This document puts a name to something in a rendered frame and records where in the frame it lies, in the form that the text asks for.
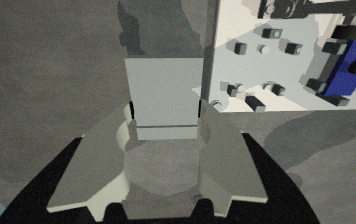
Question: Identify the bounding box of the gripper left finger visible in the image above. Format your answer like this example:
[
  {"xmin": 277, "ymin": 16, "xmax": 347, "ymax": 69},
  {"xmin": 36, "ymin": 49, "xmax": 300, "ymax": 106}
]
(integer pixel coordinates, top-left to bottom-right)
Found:
[{"xmin": 0, "ymin": 100, "xmax": 134, "ymax": 224}]

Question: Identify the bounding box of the white fixture plate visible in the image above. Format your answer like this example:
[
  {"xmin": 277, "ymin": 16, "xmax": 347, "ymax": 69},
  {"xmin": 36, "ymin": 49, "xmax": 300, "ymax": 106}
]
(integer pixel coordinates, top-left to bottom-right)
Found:
[{"xmin": 206, "ymin": 0, "xmax": 356, "ymax": 112}]

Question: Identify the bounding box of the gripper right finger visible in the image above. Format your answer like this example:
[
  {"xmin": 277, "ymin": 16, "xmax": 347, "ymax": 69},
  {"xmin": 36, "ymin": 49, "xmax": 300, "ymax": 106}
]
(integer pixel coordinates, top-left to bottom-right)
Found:
[{"xmin": 197, "ymin": 99, "xmax": 320, "ymax": 224}]

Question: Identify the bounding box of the blue metal block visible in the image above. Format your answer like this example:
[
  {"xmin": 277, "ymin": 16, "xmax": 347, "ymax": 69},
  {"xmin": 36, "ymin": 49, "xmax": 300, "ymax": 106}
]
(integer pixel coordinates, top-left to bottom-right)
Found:
[{"xmin": 313, "ymin": 39, "xmax": 356, "ymax": 96}]

